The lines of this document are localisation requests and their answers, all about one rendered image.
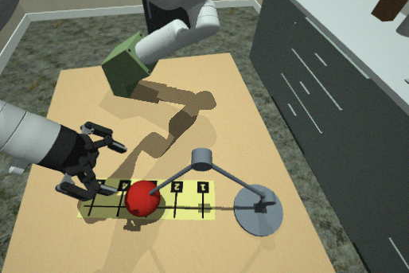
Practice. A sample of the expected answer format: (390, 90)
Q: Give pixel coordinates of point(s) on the pale yellow numbered strip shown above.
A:
(191, 196)

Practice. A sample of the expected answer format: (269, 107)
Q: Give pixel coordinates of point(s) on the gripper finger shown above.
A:
(80, 191)
(105, 136)

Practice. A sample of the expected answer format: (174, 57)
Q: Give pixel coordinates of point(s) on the black tall cabinet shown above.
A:
(153, 17)

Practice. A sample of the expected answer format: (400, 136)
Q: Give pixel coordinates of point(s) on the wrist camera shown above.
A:
(17, 169)

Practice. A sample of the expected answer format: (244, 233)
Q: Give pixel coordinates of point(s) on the grey jointed lamp red head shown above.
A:
(142, 199)

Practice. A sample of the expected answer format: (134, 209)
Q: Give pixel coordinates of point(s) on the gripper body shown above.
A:
(68, 152)

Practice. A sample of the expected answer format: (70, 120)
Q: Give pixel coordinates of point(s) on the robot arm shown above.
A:
(25, 135)

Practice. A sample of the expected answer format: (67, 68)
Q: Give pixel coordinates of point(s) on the pale wooden table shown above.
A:
(223, 93)

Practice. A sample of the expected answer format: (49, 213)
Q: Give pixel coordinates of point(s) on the dark grey counter cabinet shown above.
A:
(351, 125)

